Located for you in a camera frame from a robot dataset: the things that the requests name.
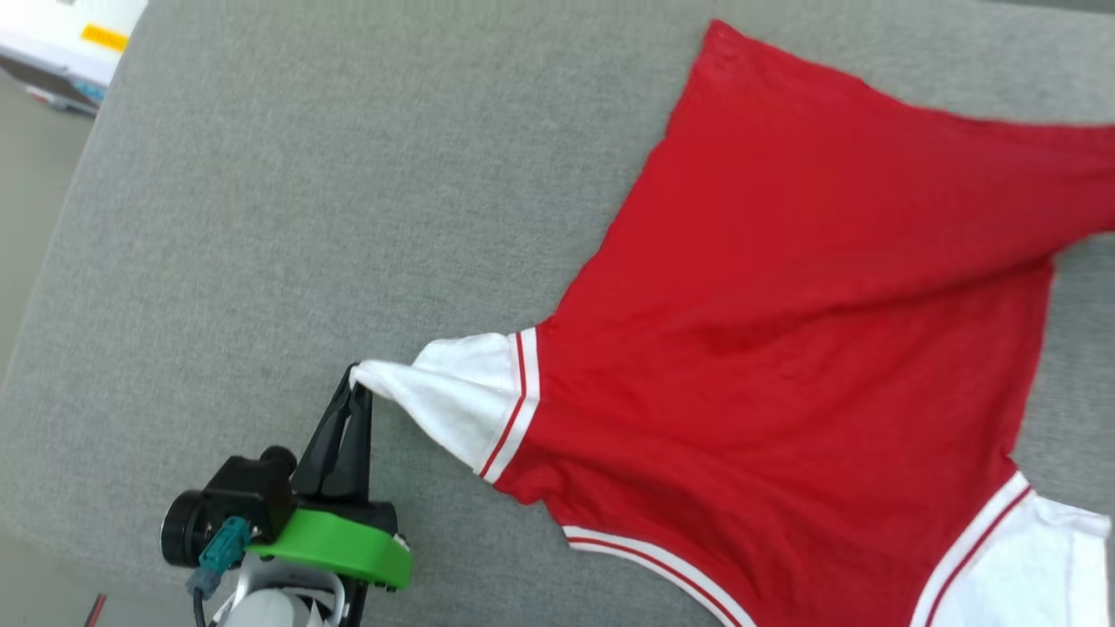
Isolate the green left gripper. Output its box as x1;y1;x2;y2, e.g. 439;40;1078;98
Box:
247;364;413;592

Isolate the red white jersey garment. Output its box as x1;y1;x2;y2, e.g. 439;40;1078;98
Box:
348;19;1115;627

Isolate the white power supply box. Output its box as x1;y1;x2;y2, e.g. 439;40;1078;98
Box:
0;0;149;119

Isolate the teal left camera connector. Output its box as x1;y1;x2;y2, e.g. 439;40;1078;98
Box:
186;516;253;600

